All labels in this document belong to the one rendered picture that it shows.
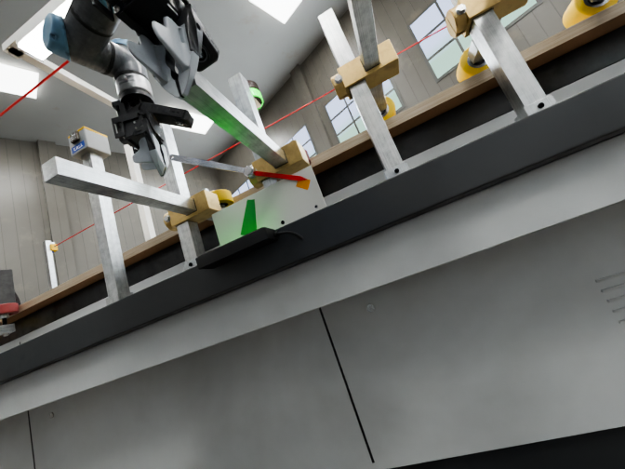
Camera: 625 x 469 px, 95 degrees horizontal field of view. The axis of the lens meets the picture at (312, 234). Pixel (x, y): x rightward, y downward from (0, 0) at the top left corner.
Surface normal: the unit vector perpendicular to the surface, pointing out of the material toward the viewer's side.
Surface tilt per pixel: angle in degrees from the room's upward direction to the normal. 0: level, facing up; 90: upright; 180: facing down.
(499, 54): 90
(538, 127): 90
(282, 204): 90
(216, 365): 90
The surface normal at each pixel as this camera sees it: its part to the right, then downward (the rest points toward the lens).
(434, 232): -0.32, -0.11
